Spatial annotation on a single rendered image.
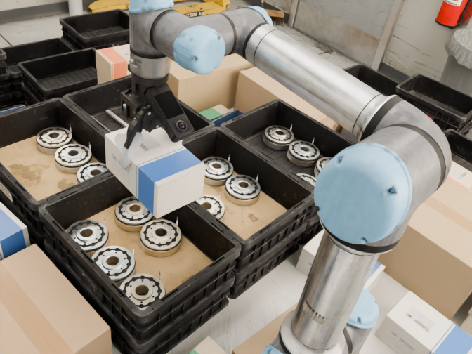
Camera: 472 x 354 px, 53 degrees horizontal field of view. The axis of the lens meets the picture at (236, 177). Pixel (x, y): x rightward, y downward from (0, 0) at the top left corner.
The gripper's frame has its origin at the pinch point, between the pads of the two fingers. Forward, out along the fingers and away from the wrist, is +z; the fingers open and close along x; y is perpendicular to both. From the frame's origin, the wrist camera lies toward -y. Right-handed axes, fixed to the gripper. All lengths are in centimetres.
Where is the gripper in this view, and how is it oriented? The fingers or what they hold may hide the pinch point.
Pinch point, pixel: (154, 159)
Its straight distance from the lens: 103.8
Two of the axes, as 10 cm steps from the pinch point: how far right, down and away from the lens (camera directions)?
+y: -6.6, -5.4, 5.2
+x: -7.4, 3.5, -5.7
